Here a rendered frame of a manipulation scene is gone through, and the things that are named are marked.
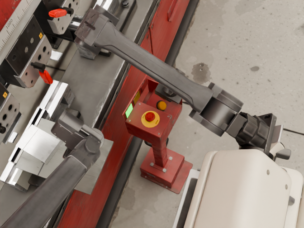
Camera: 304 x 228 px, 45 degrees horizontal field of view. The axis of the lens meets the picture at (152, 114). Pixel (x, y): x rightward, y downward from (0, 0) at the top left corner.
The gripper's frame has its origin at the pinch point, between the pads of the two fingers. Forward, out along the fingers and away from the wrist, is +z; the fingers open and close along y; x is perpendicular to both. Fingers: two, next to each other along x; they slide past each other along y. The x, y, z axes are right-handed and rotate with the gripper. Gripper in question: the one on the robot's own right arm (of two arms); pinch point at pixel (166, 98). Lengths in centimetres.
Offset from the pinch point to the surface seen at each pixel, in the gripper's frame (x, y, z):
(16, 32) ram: 25, 41, -47
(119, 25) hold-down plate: -17.3, 31.1, -2.4
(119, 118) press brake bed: 10.2, 14.0, 20.3
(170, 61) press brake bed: -60, 10, 81
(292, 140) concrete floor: -43, -77, 64
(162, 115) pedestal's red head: 6.3, -1.7, 1.8
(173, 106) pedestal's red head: -2.6, -4.2, 9.0
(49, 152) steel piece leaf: 42, 24, -15
